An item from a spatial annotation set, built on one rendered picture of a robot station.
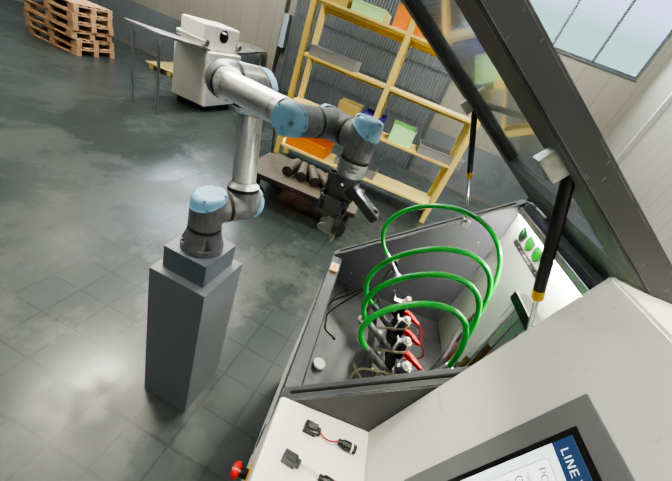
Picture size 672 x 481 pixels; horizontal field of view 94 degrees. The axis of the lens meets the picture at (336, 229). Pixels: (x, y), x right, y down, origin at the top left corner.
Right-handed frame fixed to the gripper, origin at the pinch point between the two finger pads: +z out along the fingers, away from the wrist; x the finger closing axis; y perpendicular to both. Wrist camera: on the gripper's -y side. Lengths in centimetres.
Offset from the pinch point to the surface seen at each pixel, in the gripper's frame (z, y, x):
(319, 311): 26.3, -5.2, 2.4
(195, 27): 7, 301, -409
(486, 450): -8, -32, 50
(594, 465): -20, -35, 56
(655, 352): -31, -39, 48
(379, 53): -50, 50, -568
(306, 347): 26.3, -5.1, 17.5
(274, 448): 23, -6, 46
